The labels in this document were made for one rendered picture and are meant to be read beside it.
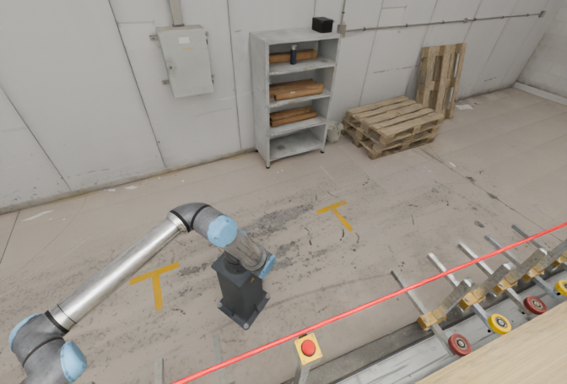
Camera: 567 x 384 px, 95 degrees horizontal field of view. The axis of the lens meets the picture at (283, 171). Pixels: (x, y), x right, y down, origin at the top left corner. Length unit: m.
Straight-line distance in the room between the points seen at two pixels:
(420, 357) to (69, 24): 3.36
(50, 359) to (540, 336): 1.84
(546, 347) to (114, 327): 2.58
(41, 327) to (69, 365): 0.15
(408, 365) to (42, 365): 1.48
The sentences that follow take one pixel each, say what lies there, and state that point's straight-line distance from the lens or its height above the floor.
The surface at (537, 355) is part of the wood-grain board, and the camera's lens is 1.74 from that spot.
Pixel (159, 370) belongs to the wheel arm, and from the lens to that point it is 1.48.
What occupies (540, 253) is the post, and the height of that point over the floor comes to 1.13.
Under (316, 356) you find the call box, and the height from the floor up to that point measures 1.22.
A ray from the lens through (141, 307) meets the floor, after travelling 2.59.
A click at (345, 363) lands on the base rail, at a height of 0.70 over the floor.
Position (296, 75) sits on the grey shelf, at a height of 1.01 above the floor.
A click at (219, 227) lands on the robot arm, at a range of 1.02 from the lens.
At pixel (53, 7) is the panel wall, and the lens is 3.00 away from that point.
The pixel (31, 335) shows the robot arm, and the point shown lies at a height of 1.37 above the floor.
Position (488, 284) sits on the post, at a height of 1.00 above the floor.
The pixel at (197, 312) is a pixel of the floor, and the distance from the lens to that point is 2.43.
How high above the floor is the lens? 2.19
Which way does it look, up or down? 40 degrees down
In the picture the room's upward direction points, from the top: 2 degrees clockwise
